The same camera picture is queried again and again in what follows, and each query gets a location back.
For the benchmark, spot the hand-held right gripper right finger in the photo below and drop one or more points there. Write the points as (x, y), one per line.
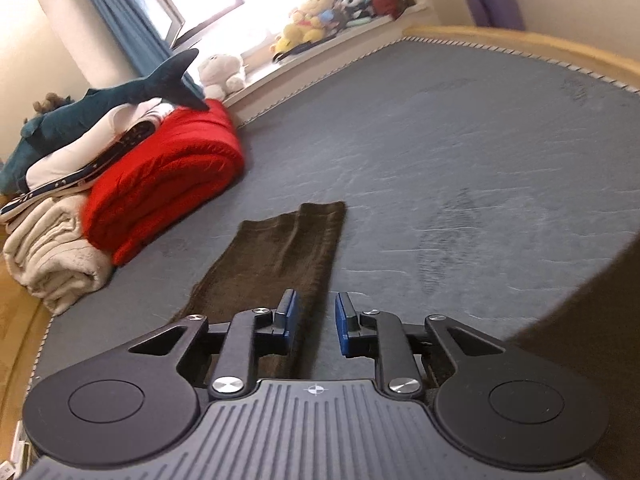
(343, 326)

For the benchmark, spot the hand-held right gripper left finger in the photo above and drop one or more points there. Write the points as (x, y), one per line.
(292, 321)

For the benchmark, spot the red folded blanket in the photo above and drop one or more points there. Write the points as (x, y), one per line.
(165, 175)

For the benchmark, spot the grey quilted mattress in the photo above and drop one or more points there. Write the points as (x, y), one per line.
(425, 150)

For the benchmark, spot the cream folded blanket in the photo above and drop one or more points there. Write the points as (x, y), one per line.
(55, 255)

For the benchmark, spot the white windowsill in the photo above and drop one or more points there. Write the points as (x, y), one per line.
(300, 67)

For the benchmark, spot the white plush toy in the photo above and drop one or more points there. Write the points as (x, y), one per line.
(220, 72)

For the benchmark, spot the yellow bear plush toy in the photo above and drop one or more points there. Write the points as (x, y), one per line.
(305, 22)

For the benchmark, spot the blue shark plush toy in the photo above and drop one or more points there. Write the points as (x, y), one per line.
(75, 115)

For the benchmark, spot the panda plush toy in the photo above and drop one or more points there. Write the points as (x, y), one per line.
(356, 1)

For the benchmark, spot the brown plush toy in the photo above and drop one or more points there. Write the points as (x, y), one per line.
(49, 102)

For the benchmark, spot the purple folder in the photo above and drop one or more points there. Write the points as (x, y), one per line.
(487, 2)

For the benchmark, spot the blue curtain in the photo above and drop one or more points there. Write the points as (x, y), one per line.
(122, 10)

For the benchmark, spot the wooden bed frame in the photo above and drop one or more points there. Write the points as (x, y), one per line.
(500, 35)

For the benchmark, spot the window frame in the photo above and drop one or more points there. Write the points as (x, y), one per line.
(170, 2)

